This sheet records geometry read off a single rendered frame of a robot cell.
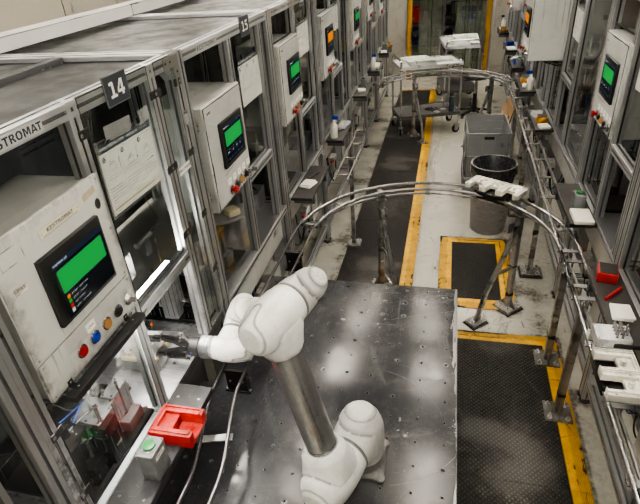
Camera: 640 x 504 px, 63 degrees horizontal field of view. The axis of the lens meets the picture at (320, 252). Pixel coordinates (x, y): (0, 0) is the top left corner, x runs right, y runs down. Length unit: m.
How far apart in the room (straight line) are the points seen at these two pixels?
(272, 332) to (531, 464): 1.90
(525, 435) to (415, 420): 1.04
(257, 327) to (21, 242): 0.60
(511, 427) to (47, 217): 2.51
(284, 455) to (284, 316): 0.81
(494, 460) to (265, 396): 1.27
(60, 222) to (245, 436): 1.15
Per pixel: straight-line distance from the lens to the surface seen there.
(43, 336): 1.47
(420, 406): 2.26
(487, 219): 4.69
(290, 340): 1.46
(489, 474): 2.93
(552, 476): 3.00
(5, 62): 2.40
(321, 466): 1.73
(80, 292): 1.52
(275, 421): 2.23
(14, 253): 1.37
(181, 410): 1.96
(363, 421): 1.84
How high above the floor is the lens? 2.36
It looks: 32 degrees down
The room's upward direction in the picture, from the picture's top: 4 degrees counter-clockwise
